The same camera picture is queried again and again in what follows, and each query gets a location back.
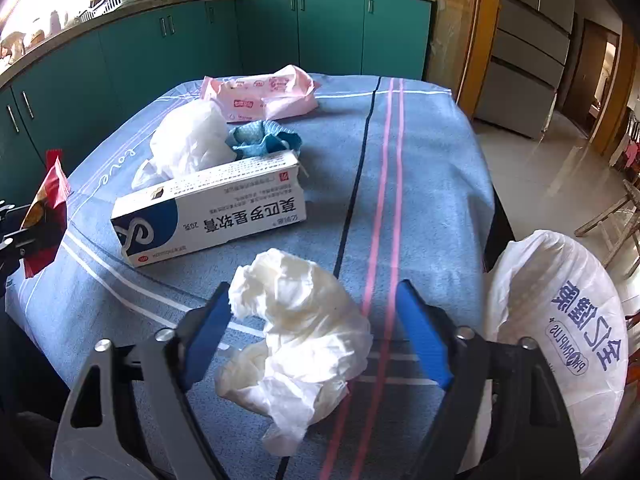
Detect wooden bench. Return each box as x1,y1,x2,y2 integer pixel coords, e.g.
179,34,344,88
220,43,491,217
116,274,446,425
575,180,640,268

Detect grey refrigerator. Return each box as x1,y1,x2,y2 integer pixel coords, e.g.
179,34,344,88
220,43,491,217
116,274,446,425
472,0,576,140

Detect glass sliding door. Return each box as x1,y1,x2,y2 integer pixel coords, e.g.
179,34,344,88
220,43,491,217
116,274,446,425
425,0,488,106

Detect white printed bin liner bag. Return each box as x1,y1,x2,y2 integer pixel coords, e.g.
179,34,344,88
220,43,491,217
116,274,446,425
482,230,628,480

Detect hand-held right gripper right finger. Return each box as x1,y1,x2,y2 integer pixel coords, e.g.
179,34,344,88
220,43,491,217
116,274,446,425
394,279,583,480

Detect red snack wrapper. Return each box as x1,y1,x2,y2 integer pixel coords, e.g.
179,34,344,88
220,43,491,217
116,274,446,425
22,150,73,278

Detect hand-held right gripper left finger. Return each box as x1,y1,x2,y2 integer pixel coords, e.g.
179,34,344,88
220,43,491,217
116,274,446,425
56,281,233,480

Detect brown interior door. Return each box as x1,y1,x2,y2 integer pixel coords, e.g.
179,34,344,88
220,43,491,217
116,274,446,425
565,20,621,136

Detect pink wet wipes pack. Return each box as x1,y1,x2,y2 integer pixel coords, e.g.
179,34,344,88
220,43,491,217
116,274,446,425
200,65,321,123

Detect white and blue ointment box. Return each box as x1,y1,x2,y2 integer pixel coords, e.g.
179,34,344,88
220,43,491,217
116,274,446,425
110,152,307,267

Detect white tissue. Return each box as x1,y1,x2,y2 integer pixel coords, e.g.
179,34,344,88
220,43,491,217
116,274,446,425
215,247,373,456

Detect white plastic bag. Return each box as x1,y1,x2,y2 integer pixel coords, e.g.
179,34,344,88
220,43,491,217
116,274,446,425
131,100,236,191

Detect blue plaid tablecloth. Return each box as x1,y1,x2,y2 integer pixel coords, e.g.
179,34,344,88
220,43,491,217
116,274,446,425
5,72,516,480

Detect teal base cabinets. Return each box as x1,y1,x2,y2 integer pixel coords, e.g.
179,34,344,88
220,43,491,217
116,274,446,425
0,0,433,196

